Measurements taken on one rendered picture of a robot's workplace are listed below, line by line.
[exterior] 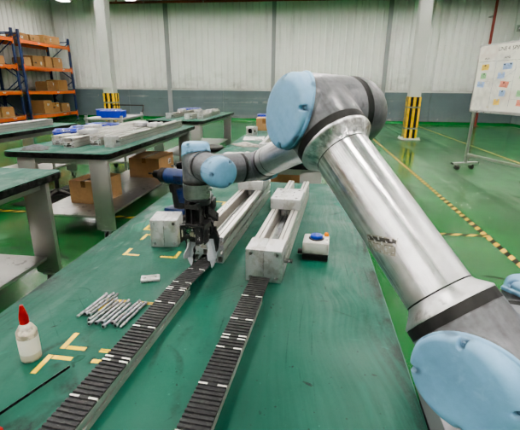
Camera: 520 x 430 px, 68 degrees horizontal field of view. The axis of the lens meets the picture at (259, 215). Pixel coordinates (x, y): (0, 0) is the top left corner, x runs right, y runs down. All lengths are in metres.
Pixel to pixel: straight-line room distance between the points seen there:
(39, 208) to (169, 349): 2.07
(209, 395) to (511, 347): 0.45
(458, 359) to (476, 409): 0.05
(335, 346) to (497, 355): 0.46
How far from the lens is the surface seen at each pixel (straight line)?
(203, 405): 0.69
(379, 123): 0.68
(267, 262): 1.06
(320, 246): 1.21
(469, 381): 0.47
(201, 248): 1.21
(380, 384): 0.80
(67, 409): 0.74
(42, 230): 2.87
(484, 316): 0.48
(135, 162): 5.03
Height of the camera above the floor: 1.29
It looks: 18 degrees down
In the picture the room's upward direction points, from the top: 1 degrees clockwise
